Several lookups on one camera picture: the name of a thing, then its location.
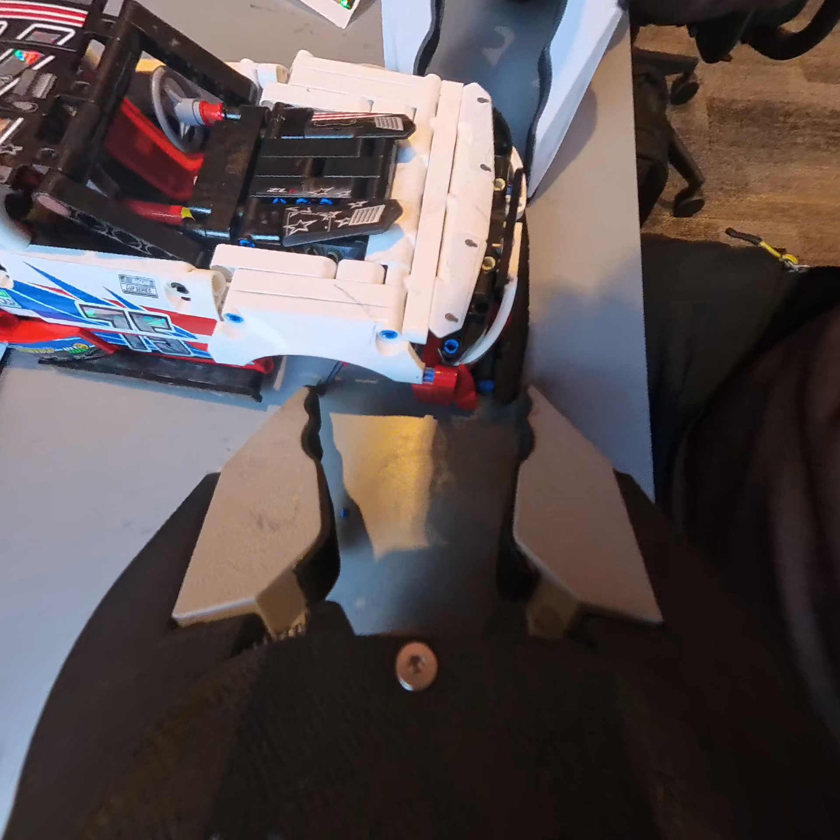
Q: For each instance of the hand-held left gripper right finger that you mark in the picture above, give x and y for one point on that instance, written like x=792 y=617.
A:
x=584 y=531

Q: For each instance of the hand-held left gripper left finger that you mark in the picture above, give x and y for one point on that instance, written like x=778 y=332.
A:
x=249 y=525

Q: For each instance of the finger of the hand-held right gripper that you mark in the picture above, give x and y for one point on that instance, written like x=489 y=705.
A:
x=400 y=33
x=584 y=79

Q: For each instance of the white brick race car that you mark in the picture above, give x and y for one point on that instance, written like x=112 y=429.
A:
x=341 y=275

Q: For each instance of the holographic sticker sheet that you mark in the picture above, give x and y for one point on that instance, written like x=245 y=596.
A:
x=334 y=10

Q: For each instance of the person's brown garment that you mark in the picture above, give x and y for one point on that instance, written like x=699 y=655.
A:
x=754 y=426

